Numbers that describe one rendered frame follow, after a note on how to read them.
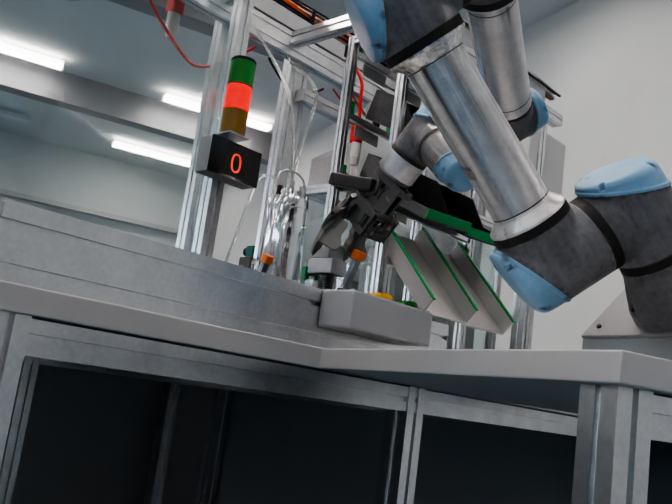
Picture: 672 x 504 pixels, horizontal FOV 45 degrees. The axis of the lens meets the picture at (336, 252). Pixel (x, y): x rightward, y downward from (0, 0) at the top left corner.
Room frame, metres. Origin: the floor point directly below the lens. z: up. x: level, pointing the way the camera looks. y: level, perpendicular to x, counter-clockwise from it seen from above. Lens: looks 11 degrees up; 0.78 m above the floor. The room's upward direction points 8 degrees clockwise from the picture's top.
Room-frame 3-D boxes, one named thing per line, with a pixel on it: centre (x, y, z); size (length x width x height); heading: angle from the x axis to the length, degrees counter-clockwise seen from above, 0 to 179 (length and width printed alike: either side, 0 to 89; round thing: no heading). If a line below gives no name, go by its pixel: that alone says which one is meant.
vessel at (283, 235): (2.54, 0.17, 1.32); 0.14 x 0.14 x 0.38
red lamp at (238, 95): (1.50, 0.23, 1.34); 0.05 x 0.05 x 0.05
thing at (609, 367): (1.21, -0.49, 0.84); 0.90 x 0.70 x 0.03; 118
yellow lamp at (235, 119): (1.50, 0.23, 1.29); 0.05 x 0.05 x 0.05
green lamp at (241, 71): (1.50, 0.23, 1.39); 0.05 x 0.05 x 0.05
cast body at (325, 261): (1.56, 0.02, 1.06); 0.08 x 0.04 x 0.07; 46
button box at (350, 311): (1.34, -0.08, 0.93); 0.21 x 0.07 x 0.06; 136
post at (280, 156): (2.88, 0.24, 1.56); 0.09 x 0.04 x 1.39; 136
